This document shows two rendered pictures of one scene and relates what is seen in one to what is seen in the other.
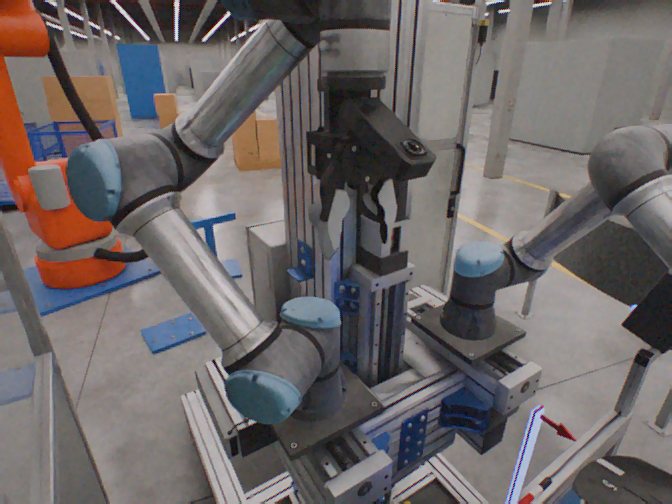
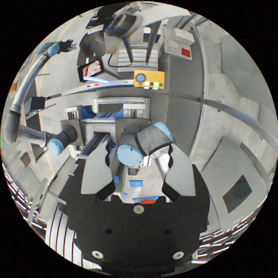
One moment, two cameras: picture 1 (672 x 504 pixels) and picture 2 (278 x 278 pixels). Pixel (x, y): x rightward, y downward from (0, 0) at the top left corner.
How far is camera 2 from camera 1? 43 cm
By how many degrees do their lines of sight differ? 43
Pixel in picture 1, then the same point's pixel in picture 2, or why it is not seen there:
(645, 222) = (20, 99)
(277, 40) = not seen: hidden behind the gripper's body
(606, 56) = (23, 183)
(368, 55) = not seen: outside the picture
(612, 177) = (12, 122)
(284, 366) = (158, 135)
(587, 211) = (25, 131)
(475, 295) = (63, 136)
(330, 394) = (131, 129)
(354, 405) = (123, 124)
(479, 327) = (69, 127)
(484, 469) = not seen: hidden behind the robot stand
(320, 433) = (139, 121)
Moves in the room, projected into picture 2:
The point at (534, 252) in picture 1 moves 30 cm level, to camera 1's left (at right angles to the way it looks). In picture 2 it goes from (42, 136) to (72, 162)
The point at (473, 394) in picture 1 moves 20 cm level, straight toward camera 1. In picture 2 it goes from (83, 114) to (100, 100)
